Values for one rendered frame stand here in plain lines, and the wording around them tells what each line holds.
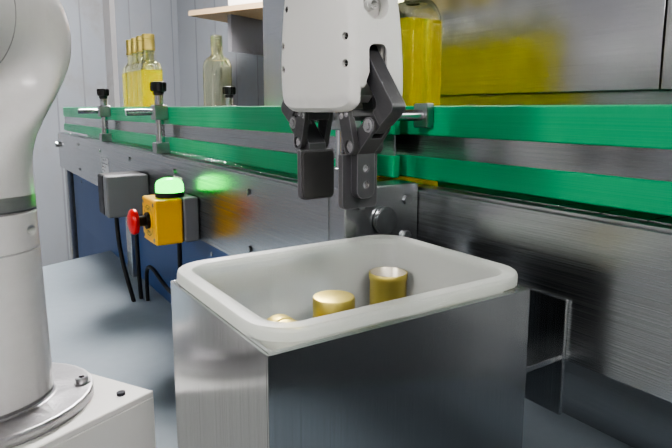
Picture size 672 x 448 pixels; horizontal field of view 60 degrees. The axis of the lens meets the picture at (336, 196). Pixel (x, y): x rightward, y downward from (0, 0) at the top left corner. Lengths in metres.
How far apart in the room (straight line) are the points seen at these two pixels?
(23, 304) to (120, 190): 0.62
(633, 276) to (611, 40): 0.30
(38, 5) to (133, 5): 4.03
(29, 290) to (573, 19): 0.62
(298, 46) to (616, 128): 0.25
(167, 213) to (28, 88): 0.37
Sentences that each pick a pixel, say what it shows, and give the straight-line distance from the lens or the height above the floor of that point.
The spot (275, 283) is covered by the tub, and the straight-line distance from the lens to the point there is 0.51.
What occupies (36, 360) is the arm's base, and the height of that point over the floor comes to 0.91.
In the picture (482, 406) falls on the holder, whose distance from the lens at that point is 0.46.
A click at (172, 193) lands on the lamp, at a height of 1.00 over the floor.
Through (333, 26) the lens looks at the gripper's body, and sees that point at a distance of 0.41.
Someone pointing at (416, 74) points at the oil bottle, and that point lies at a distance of 0.70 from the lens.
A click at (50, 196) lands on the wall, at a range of 4.20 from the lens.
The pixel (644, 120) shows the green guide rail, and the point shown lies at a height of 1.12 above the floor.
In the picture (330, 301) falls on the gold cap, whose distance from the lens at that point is 0.46.
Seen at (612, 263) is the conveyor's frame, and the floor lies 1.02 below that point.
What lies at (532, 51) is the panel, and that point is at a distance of 0.76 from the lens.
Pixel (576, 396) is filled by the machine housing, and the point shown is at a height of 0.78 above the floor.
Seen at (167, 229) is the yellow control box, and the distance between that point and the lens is 0.93.
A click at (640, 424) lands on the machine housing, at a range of 0.78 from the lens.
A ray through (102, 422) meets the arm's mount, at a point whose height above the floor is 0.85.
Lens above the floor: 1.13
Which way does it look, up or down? 9 degrees down
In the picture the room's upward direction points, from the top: straight up
